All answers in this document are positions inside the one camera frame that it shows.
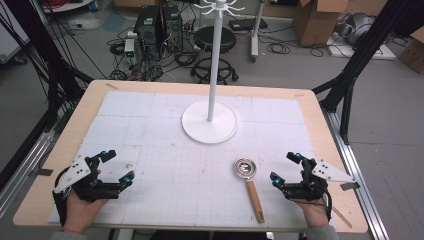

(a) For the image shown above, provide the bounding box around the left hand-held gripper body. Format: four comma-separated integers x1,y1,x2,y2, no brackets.
53,153,123,203

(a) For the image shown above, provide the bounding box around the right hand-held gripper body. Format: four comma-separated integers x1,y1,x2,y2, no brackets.
283,157,357,202

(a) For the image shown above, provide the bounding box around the metal strainer with wooden handle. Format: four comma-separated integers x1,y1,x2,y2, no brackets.
233,156,266,225

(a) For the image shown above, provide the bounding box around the person's right hand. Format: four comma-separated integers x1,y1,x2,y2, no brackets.
293,196,332,230

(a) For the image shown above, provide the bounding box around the person's left hand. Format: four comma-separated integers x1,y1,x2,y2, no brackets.
62,190,109,234

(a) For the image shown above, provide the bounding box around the grey tape piece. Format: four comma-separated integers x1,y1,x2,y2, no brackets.
339,181,361,192

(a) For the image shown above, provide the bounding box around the thin wooden stick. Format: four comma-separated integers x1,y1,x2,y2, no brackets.
331,205,353,230

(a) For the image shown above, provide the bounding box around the white grid mat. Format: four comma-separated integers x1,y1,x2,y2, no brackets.
48,90,337,232

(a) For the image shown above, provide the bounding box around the white hook stand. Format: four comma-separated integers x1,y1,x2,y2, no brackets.
181,0,246,145

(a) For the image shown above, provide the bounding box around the small white power box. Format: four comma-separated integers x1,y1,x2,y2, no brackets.
123,38,136,58

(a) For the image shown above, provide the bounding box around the white flat board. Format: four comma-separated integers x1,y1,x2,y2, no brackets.
325,32,398,61

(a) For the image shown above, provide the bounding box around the white floor stand leg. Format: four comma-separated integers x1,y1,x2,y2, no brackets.
249,0,267,63

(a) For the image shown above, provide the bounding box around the large cardboard box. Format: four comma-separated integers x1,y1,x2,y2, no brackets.
292,0,350,48

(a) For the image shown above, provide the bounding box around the black computer tower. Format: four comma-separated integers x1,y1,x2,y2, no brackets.
161,4,185,53
133,4,162,47

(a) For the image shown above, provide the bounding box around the flat black device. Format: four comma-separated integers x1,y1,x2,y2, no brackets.
228,17,269,33

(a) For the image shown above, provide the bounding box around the black round stool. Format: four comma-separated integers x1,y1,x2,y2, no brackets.
190,25,240,85

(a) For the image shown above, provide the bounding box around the grey rounded appliance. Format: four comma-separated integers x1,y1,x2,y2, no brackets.
339,12,377,46

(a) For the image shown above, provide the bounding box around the small cardboard box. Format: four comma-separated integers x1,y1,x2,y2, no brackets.
397,26,424,75

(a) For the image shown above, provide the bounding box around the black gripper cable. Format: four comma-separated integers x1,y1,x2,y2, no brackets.
52,166,73,228
321,185,334,223

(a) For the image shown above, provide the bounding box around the aluminium rail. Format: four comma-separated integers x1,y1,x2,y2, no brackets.
0,130,57,219
320,108,390,240

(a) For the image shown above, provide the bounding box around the tangle of black cables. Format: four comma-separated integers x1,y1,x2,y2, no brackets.
107,29,201,82

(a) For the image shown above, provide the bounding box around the black metal frame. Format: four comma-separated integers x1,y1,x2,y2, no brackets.
0,0,95,192
312,0,424,145

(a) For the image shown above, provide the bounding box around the black cable coil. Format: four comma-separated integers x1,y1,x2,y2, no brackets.
266,42,291,56

